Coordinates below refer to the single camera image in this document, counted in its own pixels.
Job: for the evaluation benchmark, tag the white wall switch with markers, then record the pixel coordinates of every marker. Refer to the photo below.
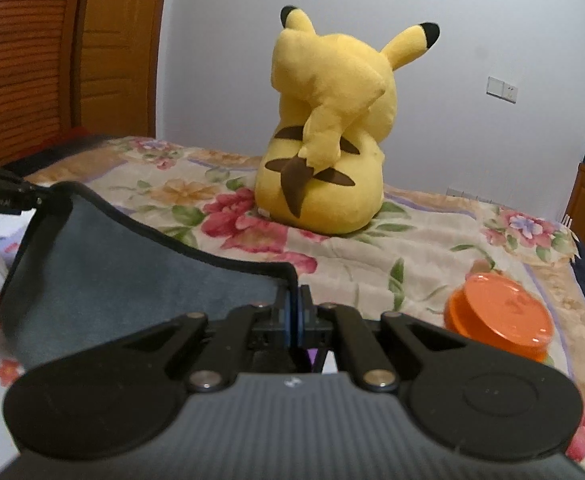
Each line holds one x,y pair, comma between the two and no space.
501,90

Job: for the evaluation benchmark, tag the grey towel with black edge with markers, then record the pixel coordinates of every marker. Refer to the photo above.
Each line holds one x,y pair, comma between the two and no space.
122,270

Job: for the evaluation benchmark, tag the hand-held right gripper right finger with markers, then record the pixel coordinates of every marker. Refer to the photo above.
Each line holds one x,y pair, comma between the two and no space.
300,321

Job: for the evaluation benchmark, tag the yellow plush toy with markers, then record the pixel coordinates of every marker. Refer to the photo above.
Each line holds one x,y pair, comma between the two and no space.
322,150

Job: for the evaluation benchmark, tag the floral blanket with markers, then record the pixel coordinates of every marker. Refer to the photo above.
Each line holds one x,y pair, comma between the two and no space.
422,252

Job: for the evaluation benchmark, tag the wooden headboard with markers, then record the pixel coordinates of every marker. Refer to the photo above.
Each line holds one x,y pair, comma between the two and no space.
27,50

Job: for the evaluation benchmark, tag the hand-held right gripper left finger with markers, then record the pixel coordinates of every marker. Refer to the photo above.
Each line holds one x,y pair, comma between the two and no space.
286,321

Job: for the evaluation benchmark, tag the orange round plastic container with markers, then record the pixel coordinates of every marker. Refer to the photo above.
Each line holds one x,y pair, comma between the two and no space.
502,315

